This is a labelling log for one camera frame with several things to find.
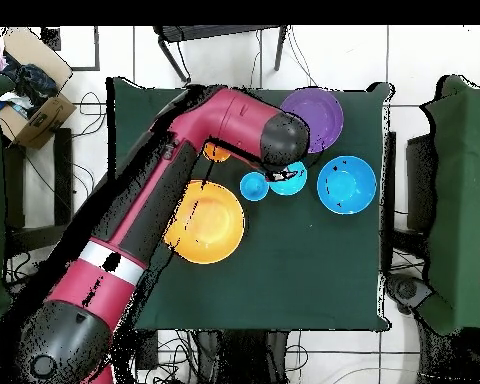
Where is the black metal chair frame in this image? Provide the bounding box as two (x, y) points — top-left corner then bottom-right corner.
(152, 24), (288, 84)

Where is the small cyan bowl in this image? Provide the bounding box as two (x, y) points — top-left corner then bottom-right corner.
(267, 159), (308, 197)

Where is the black bench frame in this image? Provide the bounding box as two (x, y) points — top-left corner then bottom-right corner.
(1, 127), (76, 257)

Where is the black pedestal foot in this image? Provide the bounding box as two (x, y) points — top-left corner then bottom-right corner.
(385, 272), (434, 315)

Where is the cardboard box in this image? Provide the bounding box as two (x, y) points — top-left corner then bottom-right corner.
(0, 26), (78, 150)

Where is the large blue bowl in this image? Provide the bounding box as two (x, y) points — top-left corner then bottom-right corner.
(316, 155), (378, 216)

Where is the dark blue cloth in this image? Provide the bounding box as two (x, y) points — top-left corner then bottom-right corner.
(1, 55), (59, 109)

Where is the black square floor frame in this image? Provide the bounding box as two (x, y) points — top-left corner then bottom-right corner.
(40, 25), (101, 72)

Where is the orange cup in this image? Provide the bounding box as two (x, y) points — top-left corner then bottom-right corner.
(202, 141), (233, 164)

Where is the large purple bowl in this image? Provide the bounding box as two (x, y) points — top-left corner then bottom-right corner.
(280, 87), (345, 155)

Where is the large orange bowl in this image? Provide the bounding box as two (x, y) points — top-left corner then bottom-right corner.
(163, 179), (246, 266)

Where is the black equipment case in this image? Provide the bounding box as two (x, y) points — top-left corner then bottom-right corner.
(405, 133), (439, 235)

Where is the tangle of black cables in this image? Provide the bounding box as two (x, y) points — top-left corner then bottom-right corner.
(23, 90), (193, 384)

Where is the blue cup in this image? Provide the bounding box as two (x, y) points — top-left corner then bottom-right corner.
(239, 171), (270, 202)

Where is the dark green tablecloth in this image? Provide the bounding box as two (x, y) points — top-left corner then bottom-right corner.
(105, 76), (395, 333)

